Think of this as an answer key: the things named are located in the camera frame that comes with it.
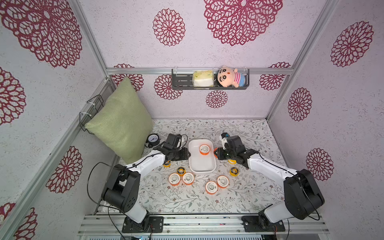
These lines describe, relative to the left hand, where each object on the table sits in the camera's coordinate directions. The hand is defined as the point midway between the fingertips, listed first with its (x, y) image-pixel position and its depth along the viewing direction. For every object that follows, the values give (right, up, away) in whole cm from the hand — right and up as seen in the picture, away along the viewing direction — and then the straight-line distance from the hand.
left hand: (187, 155), depth 89 cm
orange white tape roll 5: (+16, +1, -2) cm, 16 cm away
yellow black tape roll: (-13, -6, +5) cm, 15 cm away
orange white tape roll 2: (-8, -14, -1) cm, 16 cm away
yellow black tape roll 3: (+29, -11, +3) cm, 31 cm away
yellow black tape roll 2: (-4, -10, +3) cm, 11 cm away
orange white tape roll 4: (+21, -15, -2) cm, 26 cm away
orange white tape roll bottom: (+14, -18, -4) cm, 23 cm away
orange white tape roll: (+11, +2, +11) cm, 16 cm away
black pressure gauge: (-25, +8, +16) cm, 31 cm away
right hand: (+16, +3, -1) cm, 16 cm away
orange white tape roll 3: (0, -14, -1) cm, 14 cm away
